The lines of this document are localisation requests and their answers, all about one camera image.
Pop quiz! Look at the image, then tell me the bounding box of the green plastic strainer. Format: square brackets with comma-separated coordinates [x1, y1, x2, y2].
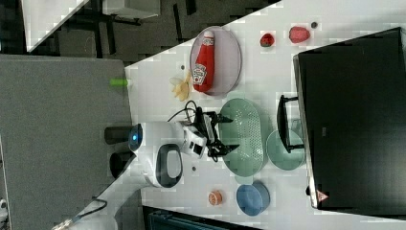
[218, 98, 265, 177]

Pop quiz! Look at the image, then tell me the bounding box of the toy banana peel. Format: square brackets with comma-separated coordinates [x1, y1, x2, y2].
[169, 71, 192, 102]

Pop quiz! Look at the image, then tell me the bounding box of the blue plastic bowl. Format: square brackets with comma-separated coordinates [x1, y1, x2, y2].
[236, 181, 271, 217]

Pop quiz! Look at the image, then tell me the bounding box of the red toy meat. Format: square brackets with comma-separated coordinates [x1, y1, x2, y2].
[289, 26, 310, 43]

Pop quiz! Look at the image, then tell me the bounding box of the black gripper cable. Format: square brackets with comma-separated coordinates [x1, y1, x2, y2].
[167, 100, 199, 124]

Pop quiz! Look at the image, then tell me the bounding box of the green marker pen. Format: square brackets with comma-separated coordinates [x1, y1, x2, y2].
[109, 79, 128, 87]

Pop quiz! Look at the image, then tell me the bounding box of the plush ketchup bottle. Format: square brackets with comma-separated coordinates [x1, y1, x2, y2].
[192, 31, 214, 92]

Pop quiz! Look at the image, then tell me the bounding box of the black cylinder post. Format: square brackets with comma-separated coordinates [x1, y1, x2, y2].
[104, 126, 132, 145]
[109, 151, 135, 178]

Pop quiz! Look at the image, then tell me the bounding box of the grey round plate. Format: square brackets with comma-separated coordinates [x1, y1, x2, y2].
[190, 26, 242, 96]

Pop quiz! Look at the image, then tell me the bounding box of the toy strawberry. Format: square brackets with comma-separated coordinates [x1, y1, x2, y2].
[259, 34, 275, 47]

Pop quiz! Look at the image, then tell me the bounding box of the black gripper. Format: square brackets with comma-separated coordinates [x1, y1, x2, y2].
[193, 106, 238, 157]

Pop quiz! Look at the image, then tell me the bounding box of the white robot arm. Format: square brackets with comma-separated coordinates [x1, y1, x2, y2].
[52, 107, 237, 230]

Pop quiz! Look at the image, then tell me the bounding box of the grey fabric panel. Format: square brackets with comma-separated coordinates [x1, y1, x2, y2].
[0, 55, 131, 230]

